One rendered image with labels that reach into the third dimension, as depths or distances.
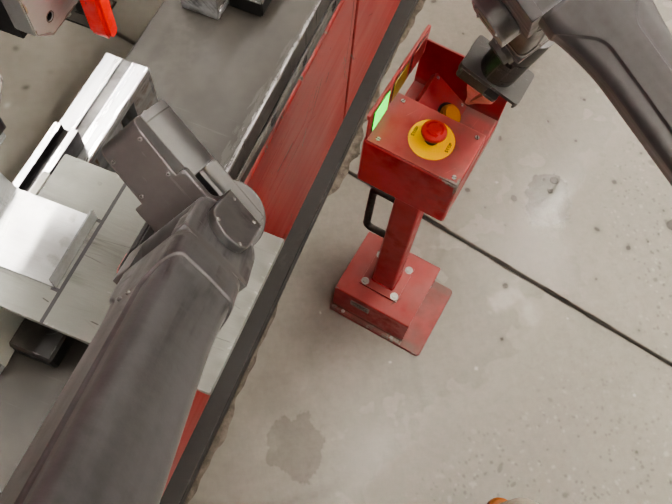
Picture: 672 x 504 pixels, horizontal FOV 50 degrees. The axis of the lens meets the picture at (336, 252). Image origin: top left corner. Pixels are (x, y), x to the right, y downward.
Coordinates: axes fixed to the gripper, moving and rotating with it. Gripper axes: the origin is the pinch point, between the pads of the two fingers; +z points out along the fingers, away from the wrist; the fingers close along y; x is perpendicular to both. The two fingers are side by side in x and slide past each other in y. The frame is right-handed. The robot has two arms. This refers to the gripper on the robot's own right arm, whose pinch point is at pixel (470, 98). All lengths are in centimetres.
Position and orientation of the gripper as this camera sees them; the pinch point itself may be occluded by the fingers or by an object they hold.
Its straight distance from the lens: 116.9
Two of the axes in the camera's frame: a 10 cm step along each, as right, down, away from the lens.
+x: -5.0, 7.8, -3.8
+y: -8.2, -5.7, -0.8
